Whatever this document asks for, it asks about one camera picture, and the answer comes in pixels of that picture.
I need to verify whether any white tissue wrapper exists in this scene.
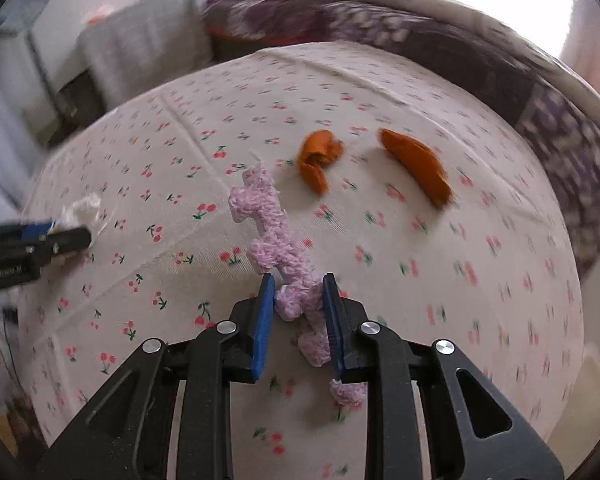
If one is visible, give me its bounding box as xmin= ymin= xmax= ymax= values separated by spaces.
xmin=50 ymin=193 xmax=108 ymax=240

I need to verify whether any pink foam strip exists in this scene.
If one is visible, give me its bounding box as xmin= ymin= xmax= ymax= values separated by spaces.
xmin=228 ymin=165 xmax=366 ymax=405

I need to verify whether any orange peel piece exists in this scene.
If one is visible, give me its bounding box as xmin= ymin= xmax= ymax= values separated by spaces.
xmin=297 ymin=130 xmax=344 ymax=195
xmin=378 ymin=128 xmax=453 ymax=209

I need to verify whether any white plastic trash bin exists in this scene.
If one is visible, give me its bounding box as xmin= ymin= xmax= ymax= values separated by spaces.
xmin=548 ymin=344 xmax=600 ymax=477

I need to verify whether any grey checked cushion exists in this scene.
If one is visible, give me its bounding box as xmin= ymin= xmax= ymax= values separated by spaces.
xmin=76 ymin=0 xmax=212 ymax=110

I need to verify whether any cherry print table cloth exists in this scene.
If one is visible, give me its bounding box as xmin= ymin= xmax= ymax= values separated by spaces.
xmin=18 ymin=42 xmax=583 ymax=444

